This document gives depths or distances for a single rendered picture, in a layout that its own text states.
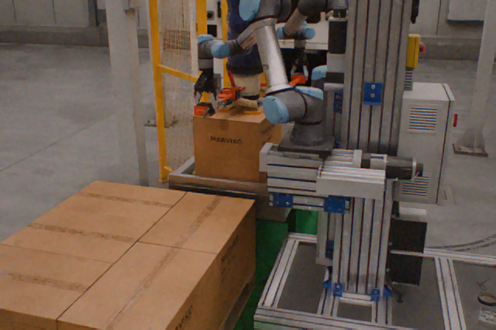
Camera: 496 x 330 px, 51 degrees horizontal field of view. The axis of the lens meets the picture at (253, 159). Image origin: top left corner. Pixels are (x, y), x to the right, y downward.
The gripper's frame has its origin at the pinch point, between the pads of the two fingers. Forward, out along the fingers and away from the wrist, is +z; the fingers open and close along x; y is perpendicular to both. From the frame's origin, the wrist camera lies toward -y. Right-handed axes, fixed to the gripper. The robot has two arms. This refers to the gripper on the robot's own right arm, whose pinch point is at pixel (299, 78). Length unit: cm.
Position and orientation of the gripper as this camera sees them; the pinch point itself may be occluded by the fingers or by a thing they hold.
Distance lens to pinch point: 334.4
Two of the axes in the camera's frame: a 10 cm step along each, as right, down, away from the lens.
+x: 9.5, 1.1, -3.0
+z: 0.0, 9.4, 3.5
